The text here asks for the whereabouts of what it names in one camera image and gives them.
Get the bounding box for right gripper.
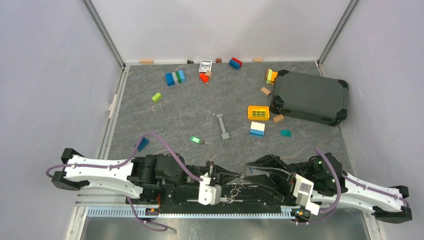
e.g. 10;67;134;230
241;153;313;202

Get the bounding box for green key tag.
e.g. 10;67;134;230
190;136;210;145

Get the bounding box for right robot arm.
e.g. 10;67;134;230
245;152;413;224

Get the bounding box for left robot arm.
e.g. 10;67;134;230
46;148;224;205

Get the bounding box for teal small block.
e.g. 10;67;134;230
280;129;292;138

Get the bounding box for grey toy axle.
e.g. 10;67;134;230
216;114;231;142

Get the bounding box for white and blue brick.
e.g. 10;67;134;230
249;121;266;138

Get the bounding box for yellow window brick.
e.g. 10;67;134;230
247;105;270;121

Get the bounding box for tan wooden block near case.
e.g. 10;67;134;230
260;87;272;96

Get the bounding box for dark blue flat brick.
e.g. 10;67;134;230
136;137;150;152

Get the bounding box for dark grey hard case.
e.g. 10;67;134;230
269;69;349;126

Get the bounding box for orange green brown brick stack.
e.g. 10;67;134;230
265;68;278;85

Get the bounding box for red orange brick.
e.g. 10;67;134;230
199;72;209;84

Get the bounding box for lime green block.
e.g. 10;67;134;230
151;92;163;103

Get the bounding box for blue grey green brick stack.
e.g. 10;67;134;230
165;70;186;87

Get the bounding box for playing card box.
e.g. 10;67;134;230
198;59;213;73

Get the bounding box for red and blue brick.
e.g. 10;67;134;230
228;57;243;70

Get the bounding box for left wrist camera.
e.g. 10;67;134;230
197;173;222;206

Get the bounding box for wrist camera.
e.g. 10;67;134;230
292;174;320;216
197;173;222;206

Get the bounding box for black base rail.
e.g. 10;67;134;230
131;184;296;214

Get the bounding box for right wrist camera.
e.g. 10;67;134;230
292;174;320;216

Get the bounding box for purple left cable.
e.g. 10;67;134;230
45;131;204;232

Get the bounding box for tan wooden block at wall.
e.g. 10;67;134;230
139;59;154;65

